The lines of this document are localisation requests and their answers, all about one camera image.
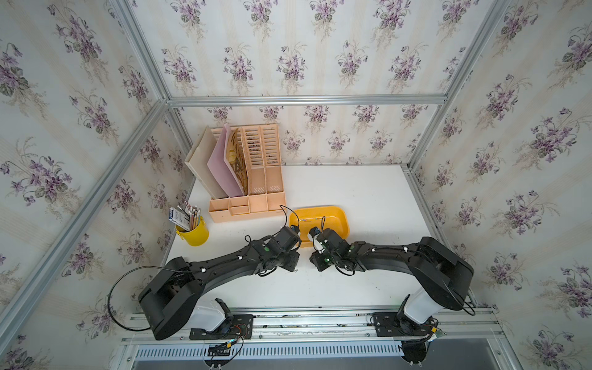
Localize pens in cup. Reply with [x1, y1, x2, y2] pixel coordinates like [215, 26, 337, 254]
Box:
[168, 205, 202, 232]

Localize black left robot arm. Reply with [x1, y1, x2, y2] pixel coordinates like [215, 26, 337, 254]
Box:
[139, 225, 302, 341]

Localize beige folder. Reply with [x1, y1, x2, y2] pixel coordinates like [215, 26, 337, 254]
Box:
[184, 126, 228, 199]

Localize peach plastic desk organizer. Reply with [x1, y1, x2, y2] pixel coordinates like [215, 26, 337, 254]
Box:
[209, 123, 286, 223]

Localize pink folder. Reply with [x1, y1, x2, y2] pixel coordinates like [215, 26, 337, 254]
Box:
[208, 124, 245, 197]

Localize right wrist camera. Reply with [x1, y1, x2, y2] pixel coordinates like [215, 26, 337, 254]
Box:
[308, 227, 324, 254]

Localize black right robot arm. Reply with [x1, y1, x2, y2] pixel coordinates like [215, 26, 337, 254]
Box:
[308, 227, 474, 325]

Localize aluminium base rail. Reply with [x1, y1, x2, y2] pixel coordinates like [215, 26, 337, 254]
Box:
[110, 306, 520, 369]

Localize patterned brown folder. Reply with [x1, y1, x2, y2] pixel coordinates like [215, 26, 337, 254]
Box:
[227, 129, 248, 195]

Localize yellow pen cup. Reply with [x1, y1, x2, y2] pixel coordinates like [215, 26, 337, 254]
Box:
[175, 217, 210, 247]

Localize yellow plastic storage box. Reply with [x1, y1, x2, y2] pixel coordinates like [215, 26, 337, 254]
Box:
[288, 206, 350, 248]

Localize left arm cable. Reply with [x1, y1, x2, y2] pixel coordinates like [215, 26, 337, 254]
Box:
[107, 265, 172, 332]

